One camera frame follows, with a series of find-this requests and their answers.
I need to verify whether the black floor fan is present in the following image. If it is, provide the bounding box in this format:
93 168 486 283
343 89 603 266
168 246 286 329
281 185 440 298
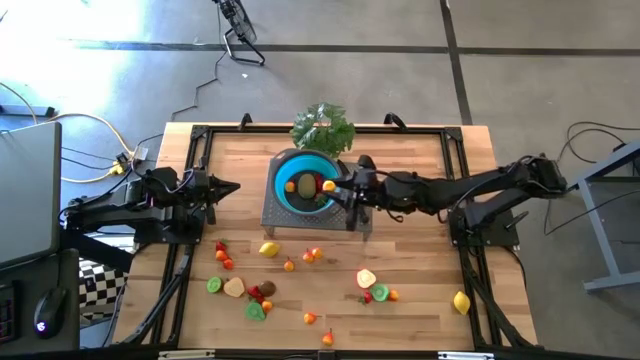
212 0 267 67

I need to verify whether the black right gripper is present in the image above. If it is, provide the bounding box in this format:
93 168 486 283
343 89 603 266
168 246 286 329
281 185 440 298
331 154 401 232

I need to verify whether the brown whole toy kiwi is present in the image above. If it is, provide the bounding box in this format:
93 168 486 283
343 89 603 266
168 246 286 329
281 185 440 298
297 173 318 200

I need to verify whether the blue collapsible colander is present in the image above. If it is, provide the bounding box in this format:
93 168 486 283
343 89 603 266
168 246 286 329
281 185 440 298
271 147 347 217

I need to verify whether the red toy apple half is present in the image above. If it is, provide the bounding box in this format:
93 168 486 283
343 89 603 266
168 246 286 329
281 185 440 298
222 276 246 300
355 268 378 290

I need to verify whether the green plant in white pot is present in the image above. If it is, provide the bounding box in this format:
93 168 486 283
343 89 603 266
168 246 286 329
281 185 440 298
289 102 357 160

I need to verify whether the black keyboard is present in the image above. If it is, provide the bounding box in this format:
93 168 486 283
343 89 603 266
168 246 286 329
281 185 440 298
0 279 22 345

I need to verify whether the silver aluminium extrusion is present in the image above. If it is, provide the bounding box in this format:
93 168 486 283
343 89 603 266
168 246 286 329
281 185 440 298
437 351 496 360
158 349 217 360

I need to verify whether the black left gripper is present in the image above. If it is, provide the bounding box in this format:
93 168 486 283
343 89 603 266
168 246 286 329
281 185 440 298
187 167 242 227

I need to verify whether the grey perforated metal shelf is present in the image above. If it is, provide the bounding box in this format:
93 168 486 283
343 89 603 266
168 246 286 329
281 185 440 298
260 158 374 242

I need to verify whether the yellow floor cable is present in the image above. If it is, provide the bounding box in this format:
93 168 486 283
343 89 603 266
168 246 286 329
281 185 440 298
0 81 136 184

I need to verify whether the black white checkered board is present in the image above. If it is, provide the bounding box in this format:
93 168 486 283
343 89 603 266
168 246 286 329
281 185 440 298
78 258 130 322

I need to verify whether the black computer mouse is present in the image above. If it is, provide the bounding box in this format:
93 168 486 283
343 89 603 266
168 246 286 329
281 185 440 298
32 286 69 341

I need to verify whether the grey metal stand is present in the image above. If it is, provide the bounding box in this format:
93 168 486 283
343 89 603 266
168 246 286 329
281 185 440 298
578 138 640 294

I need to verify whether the dark desk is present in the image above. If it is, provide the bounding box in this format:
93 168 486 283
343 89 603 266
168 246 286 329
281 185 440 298
0 247 81 354

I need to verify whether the black fan cable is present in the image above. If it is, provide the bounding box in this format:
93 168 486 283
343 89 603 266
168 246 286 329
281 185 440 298
169 4 226 123

